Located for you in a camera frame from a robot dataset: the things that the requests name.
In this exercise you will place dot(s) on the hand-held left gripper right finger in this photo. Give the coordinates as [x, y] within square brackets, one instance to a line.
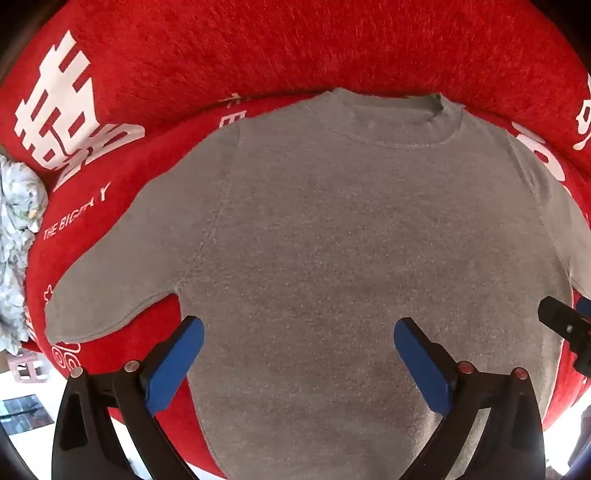
[422, 364]

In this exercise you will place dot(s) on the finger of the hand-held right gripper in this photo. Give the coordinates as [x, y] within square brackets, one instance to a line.
[584, 307]
[561, 321]

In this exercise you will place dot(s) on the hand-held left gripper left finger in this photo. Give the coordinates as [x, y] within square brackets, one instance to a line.
[178, 364]

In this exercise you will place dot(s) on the grey knit sweater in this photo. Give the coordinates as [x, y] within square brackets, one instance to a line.
[351, 240]

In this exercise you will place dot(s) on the dark blue cloth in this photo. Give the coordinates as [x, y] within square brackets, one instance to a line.
[582, 461]

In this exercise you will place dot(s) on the pink plastic stool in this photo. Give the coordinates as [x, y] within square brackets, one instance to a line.
[30, 369]

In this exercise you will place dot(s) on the dark printed sheet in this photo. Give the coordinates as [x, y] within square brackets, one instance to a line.
[23, 415]

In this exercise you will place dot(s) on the floral patterned cloth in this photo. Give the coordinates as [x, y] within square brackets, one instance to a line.
[16, 240]

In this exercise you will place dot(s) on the red printed blanket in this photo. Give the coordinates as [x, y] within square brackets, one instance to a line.
[258, 50]

